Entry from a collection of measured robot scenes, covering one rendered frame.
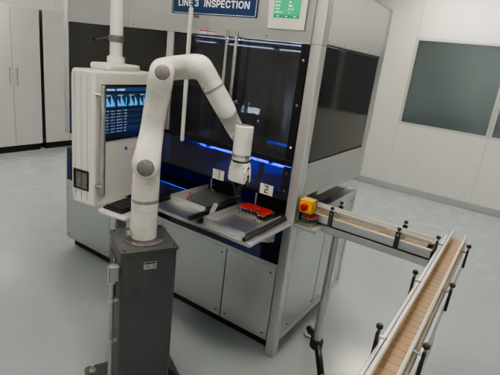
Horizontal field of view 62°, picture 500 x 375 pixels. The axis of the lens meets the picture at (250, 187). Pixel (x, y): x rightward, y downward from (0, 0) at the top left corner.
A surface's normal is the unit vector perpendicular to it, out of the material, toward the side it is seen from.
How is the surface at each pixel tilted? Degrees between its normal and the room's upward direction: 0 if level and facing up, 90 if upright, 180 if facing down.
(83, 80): 90
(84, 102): 90
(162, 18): 90
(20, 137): 90
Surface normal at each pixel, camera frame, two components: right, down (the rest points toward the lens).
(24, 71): 0.82, 0.26
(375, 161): -0.55, 0.18
